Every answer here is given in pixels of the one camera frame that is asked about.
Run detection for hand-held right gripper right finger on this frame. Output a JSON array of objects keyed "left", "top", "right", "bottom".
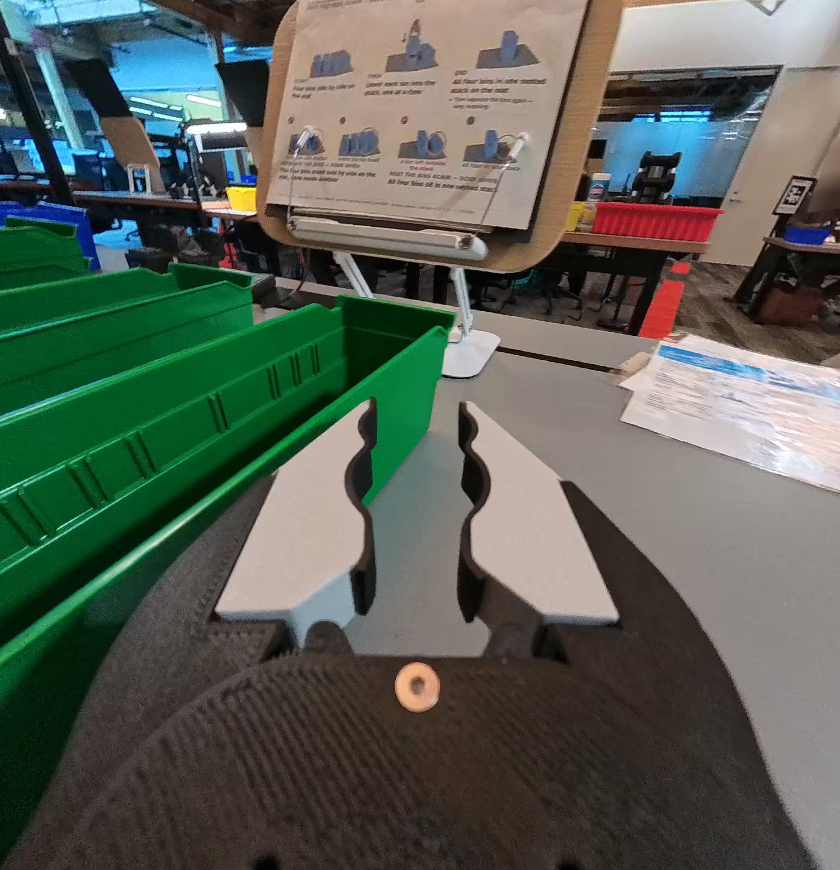
[{"left": 457, "top": 400, "right": 622, "bottom": 626}]

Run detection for blue bin with tag label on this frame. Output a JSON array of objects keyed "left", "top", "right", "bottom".
[{"left": 35, "top": 202, "right": 100, "bottom": 273}]

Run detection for orange traffic cone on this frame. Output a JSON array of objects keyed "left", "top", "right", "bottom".
[{"left": 637, "top": 261, "right": 693, "bottom": 341}]

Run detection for black pole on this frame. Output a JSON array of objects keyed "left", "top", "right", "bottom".
[{"left": 0, "top": 0, "right": 75, "bottom": 206}]

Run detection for printed paper sheets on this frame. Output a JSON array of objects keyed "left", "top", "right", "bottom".
[{"left": 618, "top": 333, "right": 840, "bottom": 497}]

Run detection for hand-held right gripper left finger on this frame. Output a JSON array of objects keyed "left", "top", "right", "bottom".
[{"left": 214, "top": 398, "right": 380, "bottom": 648}]

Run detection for printed instruction sheet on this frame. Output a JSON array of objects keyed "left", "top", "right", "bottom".
[{"left": 265, "top": 0, "right": 591, "bottom": 232}]

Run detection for red plastic bin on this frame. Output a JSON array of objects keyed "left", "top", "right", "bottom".
[{"left": 592, "top": 202, "right": 724, "bottom": 243}]

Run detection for green plastic bin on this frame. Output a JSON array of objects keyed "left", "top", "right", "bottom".
[
  {"left": 0, "top": 295, "right": 456, "bottom": 867},
  {"left": 0, "top": 261, "right": 255, "bottom": 422},
  {"left": 0, "top": 216, "right": 93, "bottom": 295}
]

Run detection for black-and-white tag sign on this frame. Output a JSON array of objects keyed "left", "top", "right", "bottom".
[{"left": 773, "top": 177, "right": 818, "bottom": 217}]

